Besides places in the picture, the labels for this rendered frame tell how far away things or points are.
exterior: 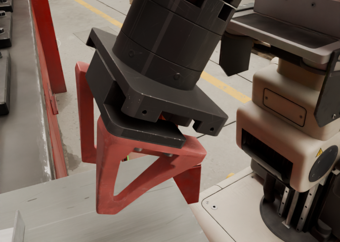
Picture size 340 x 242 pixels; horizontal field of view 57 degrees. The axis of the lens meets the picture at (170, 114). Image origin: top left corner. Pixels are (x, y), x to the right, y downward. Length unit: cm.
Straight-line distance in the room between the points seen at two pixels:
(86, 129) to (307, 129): 59
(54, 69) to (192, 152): 237
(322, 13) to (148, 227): 49
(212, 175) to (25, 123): 126
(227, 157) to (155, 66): 173
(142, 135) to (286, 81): 64
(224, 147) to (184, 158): 178
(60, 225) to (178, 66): 19
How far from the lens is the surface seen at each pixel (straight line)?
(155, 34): 17
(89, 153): 26
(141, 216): 30
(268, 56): 322
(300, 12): 67
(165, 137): 17
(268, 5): 72
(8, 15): 131
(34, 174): 56
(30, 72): 89
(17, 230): 29
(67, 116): 232
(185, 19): 17
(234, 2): 18
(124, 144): 16
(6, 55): 95
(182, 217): 30
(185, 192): 72
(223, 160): 187
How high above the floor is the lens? 123
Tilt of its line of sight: 34 degrees down
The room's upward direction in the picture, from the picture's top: straight up
